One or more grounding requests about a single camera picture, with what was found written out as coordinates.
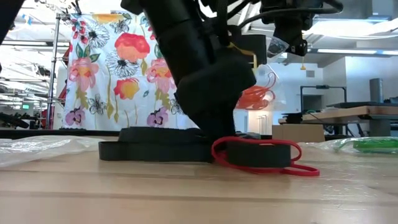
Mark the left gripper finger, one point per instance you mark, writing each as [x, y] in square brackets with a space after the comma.
[217, 127]

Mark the clear plastic zip bag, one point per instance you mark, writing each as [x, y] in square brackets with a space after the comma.
[46, 147]
[278, 46]
[342, 145]

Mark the long orange rubber band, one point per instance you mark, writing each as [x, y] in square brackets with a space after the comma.
[248, 100]

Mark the small looped orange rubber band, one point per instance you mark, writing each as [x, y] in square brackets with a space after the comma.
[258, 105]

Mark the red rubber band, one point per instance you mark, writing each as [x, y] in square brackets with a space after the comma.
[312, 172]

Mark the green rubber band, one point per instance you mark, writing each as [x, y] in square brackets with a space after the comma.
[382, 150]
[379, 142]
[357, 146]

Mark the black background robot arm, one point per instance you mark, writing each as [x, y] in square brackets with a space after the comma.
[12, 119]

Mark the white door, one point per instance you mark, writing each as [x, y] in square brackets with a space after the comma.
[261, 123]

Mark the black device on table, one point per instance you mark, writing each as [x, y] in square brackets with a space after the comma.
[292, 117]

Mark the long ceiling light strip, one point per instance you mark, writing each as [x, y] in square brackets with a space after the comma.
[357, 51]

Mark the brown cardboard box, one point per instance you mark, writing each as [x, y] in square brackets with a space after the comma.
[298, 132]

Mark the wooden background table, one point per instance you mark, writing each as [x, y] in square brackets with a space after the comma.
[342, 112]

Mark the white floral cloth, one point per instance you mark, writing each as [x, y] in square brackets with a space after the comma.
[102, 62]

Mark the black flat tray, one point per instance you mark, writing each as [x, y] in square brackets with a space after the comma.
[367, 104]

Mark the green exit sign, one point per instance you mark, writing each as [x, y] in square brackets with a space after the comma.
[25, 106]

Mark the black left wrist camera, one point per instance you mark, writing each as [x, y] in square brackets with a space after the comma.
[248, 49]

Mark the grey wall vent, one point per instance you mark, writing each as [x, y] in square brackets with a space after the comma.
[310, 73]

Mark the black monitor stand frame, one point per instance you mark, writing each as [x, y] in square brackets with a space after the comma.
[323, 86]

